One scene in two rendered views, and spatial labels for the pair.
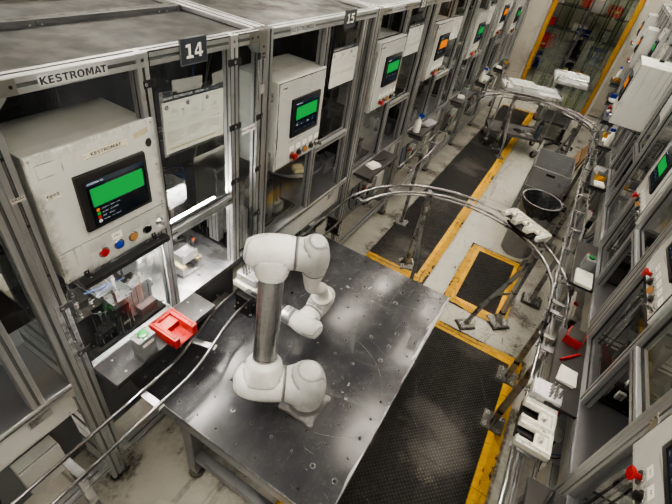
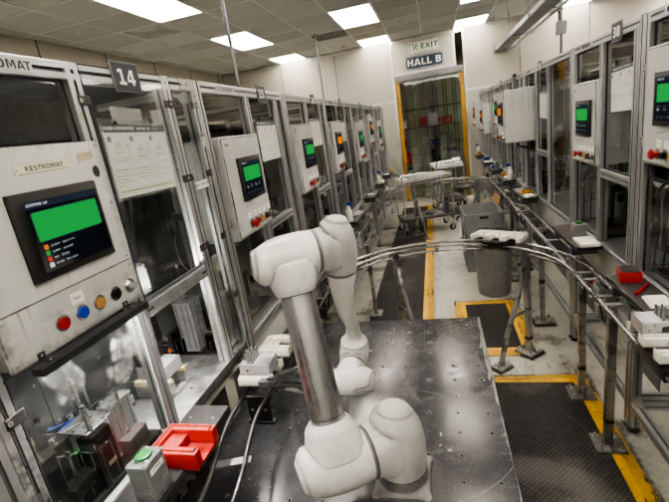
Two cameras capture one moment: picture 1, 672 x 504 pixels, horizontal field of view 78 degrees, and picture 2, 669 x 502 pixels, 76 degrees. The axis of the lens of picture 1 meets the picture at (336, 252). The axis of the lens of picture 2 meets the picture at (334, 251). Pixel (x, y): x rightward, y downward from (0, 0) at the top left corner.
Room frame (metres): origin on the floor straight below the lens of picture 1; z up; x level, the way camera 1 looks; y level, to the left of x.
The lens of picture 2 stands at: (-0.02, 0.29, 1.76)
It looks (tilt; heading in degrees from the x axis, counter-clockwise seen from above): 16 degrees down; 351
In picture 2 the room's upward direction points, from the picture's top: 9 degrees counter-clockwise
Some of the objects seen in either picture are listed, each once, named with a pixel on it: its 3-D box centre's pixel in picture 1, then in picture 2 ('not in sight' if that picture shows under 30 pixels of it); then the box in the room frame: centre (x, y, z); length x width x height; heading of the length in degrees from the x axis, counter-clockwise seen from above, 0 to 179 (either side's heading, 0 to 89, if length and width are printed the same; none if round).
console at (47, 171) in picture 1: (87, 187); (22, 246); (1.13, 0.87, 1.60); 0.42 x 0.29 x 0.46; 156
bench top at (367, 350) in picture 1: (314, 334); (363, 406); (1.46, 0.03, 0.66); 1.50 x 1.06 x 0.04; 156
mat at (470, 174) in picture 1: (478, 160); (412, 247); (5.55, -1.72, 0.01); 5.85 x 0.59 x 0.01; 156
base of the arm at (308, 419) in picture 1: (307, 396); (403, 467); (1.06, 0.00, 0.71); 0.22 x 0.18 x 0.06; 156
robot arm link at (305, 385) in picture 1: (306, 383); (394, 436); (1.04, 0.02, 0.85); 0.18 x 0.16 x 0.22; 98
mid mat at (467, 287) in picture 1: (486, 280); (490, 324); (2.99, -1.42, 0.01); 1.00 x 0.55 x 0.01; 156
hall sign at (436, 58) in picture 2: not in sight; (424, 61); (8.67, -3.49, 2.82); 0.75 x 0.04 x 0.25; 66
